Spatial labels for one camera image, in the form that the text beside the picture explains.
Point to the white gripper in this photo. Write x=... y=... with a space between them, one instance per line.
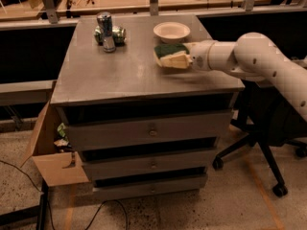
x=199 y=57

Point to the green and yellow sponge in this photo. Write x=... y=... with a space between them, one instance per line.
x=168 y=49

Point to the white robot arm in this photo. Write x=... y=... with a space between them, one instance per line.
x=253 y=57

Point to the green soda can lying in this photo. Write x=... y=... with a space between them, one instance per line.
x=118 y=33

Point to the silver blue redbull can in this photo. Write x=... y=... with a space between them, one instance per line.
x=104 y=21

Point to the white ceramic bowl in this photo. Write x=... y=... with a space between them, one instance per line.
x=171 y=32

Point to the grey drawer cabinet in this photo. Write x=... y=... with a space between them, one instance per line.
x=95 y=87

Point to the black office chair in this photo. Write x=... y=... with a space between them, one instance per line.
x=270 y=121

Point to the top grey drawer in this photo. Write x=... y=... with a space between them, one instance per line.
x=141 y=132

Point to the grey drawer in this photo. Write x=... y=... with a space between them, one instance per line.
x=149 y=163
x=141 y=132
x=151 y=188

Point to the wooden background workbench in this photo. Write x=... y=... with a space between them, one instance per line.
x=45 y=13

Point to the middle grey drawer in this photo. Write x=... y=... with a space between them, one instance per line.
x=149 y=163

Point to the bottom grey drawer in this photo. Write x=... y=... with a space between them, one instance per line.
x=151 y=188

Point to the brown cardboard box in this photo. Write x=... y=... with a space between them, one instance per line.
x=57 y=168

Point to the black metal stand leg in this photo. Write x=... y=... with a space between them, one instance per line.
x=38 y=211

